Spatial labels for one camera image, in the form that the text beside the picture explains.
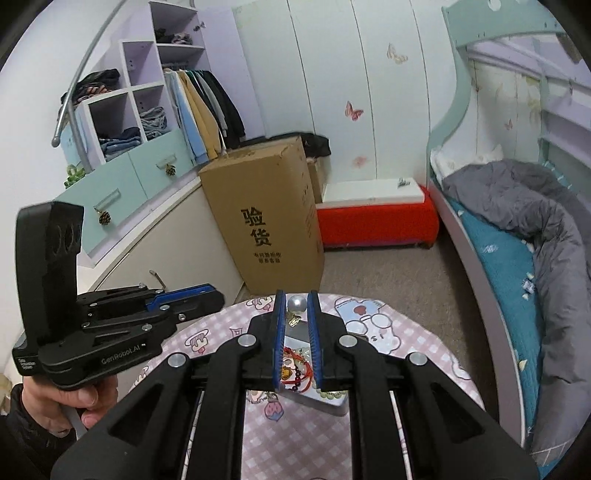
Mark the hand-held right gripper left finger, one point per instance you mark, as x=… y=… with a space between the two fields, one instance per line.
x=278 y=341

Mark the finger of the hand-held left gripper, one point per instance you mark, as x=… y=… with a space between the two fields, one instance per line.
x=184 y=293
x=198 y=307

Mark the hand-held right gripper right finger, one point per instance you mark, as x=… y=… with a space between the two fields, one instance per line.
x=316 y=341

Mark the pile of mixed jewelry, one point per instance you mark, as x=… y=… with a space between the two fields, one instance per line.
x=295 y=369

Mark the silver pearl earring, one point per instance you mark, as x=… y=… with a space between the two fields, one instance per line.
x=297 y=303

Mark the grey jewelry box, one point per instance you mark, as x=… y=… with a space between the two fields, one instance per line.
x=300 y=402

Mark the person's left forearm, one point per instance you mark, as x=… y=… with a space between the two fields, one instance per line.
x=32 y=434

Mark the person's left hand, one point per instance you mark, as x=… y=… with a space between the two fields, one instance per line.
x=87 y=394

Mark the pinecone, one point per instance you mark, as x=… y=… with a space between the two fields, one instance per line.
x=171 y=170
x=105 y=218

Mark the large teal drawer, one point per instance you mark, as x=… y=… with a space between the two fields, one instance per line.
x=92 y=198

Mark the pink checked tablecloth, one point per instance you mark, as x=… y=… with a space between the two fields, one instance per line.
x=415 y=332

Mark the green artificial plant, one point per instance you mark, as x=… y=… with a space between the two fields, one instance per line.
x=74 y=177

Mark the tall cardboard box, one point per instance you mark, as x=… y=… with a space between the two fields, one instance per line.
x=263 y=212

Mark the red bench with white top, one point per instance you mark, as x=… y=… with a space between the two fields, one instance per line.
x=378 y=221

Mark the small teal drawer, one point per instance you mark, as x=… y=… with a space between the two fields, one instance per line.
x=152 y=157

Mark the folded dark jeans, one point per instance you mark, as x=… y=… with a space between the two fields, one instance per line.
x=120 y=143

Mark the tan hanging shirt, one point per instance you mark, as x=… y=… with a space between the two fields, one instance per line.
x=207 y=129

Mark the hanging clothes row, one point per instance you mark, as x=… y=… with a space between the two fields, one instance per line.
x=189 y=124

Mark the folded light jeans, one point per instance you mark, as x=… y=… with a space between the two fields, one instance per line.
x=154 y=122

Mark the black hanging jacket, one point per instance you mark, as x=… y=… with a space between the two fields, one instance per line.
x=233 y=120

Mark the faded pink butterfly sticker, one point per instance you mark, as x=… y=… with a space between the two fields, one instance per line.
x=360 y=161

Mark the teal bed sheet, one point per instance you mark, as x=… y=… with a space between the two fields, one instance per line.
x=498 y=277

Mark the grey hanging shirt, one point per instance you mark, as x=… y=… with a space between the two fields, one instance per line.
x=217 y=101

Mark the black bag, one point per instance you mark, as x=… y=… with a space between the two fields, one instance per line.
x=314 y=143

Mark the dark clothes pile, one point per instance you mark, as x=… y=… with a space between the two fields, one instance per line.
x=97 y=83

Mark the purple shelf cabinet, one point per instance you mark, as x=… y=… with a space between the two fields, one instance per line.
x=231 y=60

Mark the grey duvet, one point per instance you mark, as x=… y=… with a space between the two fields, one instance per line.
x=531 y=207

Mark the small clothes heap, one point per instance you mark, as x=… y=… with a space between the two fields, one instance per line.
x=173 y=37

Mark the white wardrobe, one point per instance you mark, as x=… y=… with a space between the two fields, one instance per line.
x=323 y=69

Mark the cream butterfly sticker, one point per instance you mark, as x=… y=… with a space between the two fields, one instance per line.
x=397 y=54

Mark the curved metal rail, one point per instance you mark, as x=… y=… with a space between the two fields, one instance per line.
x=55 y=138

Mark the teal bunk bed frame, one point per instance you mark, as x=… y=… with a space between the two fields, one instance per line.
x=450 y=115

